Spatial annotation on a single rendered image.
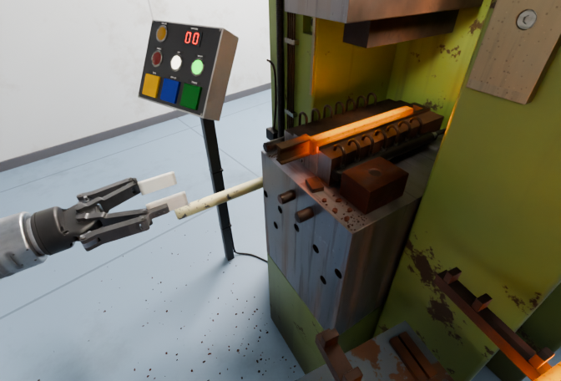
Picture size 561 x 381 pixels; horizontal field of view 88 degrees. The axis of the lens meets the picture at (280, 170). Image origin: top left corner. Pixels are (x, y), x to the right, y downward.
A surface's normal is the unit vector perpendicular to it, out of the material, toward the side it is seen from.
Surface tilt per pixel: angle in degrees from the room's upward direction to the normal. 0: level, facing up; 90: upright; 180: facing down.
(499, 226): 90
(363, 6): 90
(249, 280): 0
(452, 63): 90
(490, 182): 90
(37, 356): 0
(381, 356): 0
